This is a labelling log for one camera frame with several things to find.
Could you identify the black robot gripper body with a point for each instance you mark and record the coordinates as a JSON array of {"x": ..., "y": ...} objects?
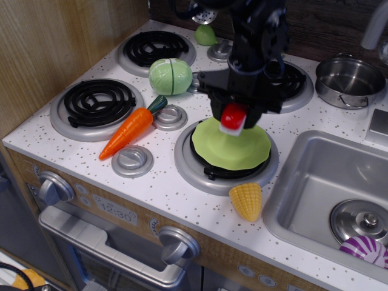
[{"x": 245, "y": 89}]

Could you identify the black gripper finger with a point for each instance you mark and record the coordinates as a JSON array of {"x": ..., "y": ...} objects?
[
  {"x": 253, "y": 114},
  {"x": 218, "y": 104}
]

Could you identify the red white toy sushi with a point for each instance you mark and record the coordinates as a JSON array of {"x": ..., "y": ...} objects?
[{"x": 233, "y": 119}]

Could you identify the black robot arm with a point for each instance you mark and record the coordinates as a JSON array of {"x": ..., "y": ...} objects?
[{"x": 260, "y": 33}]

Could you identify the green toy plate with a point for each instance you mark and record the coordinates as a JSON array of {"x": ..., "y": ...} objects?
[{"x": 245, "y": 151}]

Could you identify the back right black burner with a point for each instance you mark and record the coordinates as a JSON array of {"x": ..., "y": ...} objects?
[{"x": 294, "y": 82}]

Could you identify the black burner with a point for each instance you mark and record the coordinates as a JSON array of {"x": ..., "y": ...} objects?
[
  {"x": 139, "y": 52},
  {"x": 294, "y": 82},
  {"x": 93, "y": 110},
  {"x": 193, "y": 171}
]

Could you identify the silver stovetop knob upper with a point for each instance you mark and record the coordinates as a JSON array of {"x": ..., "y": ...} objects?
[{"x": 197, "y": 85}]

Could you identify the silver stovetop knob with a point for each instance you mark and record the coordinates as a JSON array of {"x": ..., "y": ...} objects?
[
  {"x": 170, "y": 118},
  {"x": 219, "y": 52},
  {"x": 197, "y": 85},
  {"x": 132, "y": 161}
]

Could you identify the silver stovetop knob middle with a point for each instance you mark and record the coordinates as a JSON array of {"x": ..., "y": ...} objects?
[{"x": 170, "y": 118}]

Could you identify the silver stovetop knob back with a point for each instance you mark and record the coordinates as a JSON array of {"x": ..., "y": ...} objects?
[{"x": 219, "y": 52}]

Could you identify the green toy cabbage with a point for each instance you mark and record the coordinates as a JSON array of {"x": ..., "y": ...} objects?
[{"x": 170, "y": 76}]

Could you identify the green toy pear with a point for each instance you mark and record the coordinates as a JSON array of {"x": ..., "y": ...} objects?
[{"x": 205, "y": 35}]

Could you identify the front right black burner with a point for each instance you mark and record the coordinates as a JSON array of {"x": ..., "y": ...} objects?
[{"x": 193, "y": 171}]

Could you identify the silver sink basin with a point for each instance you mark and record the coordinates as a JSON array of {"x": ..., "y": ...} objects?
[{"x": 320, "y": 172}]

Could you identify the steel pot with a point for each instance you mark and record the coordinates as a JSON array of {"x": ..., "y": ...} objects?
[{"x": 349, "y": 83}]

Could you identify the orange toy carrot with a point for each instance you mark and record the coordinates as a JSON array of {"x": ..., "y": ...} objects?
[{"x": 135, "y": 125}]

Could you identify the yellow toy corn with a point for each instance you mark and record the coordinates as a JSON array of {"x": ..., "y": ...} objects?
[{"x": 247, "y": 199}]

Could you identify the silver slotted ladle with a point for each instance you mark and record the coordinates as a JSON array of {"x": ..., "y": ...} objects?
[{"x": 204, "y": 16}]

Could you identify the back left black burner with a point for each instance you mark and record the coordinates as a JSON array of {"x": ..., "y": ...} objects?
[{"x": 139, "y": 52}]

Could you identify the silver stovetop knob front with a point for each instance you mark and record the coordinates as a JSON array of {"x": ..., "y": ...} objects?
[{"x": 132, "y": 161}]

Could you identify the front left black burner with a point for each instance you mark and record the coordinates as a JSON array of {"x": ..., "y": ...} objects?
[{"x": 93, "y": 110}]

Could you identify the silver faucet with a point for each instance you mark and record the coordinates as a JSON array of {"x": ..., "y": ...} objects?
[{"x": 375, "y": 27}]

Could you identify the steel pot lid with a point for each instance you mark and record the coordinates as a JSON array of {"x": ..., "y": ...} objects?
[{"x": 357, "y": 217}]

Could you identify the right silver oven knob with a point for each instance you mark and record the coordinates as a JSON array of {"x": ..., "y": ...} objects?
[{"x": 177, "y": 244}]

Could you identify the silver oven knob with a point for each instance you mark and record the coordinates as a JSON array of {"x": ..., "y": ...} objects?
[
  {"x": 54, "y": 189},
  {"x": 177, "y": 244}
]

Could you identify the purple white toy onion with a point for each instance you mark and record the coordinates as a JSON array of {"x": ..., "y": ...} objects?
[{"x": 366, "y": 249}]

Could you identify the left silver oven knob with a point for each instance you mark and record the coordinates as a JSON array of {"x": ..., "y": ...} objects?
[{"x": 54, "y": 189}]

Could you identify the yellow toy on floor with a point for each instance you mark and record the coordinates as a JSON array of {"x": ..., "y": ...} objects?
[{"x": 35, "y": 279}]

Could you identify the silver oven door handle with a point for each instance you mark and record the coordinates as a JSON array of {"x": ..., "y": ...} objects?
[{"x": 104, "y": 264}]

